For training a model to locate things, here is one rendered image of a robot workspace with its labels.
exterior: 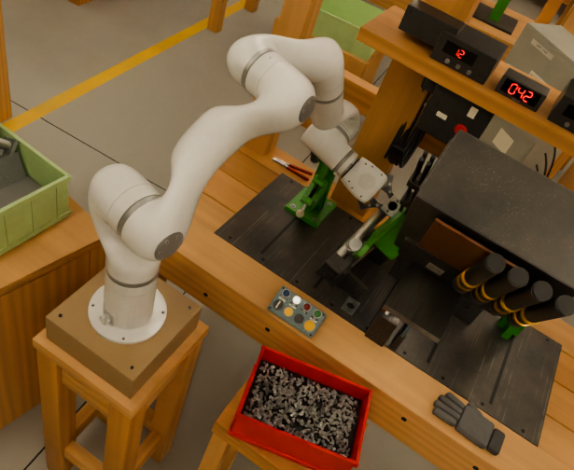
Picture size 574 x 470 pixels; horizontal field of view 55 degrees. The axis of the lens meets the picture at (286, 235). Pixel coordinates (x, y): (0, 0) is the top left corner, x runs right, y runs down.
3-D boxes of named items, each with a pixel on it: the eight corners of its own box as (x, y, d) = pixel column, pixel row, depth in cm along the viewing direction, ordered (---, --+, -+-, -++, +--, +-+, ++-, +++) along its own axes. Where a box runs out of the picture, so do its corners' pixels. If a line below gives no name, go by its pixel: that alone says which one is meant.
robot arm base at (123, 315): (119, 358, 131) (124, 316, 118) (72, 305, 137) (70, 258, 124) (182, 316, 143) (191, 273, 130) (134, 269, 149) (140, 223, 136)
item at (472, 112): (467, 157, 155) (495, 113, 145) (413, 127, 159) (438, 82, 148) (478, 139, 164) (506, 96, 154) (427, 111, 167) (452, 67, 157)
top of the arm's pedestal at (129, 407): (131, 420, 135) (132, 412, 132) (32, 347, 141) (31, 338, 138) (207, 334, 157) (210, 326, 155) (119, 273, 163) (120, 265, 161)
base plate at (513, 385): (534, 449, 152) (539, 447, 151) (212, 236, 174) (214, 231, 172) (558, 348, 181) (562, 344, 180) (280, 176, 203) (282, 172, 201)
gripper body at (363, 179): (336, 176, 154) (365, 204, 154) (361, 150, 154) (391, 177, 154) (334, 179, 162) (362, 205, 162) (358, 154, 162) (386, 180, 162)
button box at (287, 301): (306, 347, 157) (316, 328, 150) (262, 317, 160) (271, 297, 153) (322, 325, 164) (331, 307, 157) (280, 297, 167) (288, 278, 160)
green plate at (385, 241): (378, 271, 158) (426, 234, 143) (357, 251, 159) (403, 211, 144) (394, 250, 166) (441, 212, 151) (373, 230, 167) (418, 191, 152)
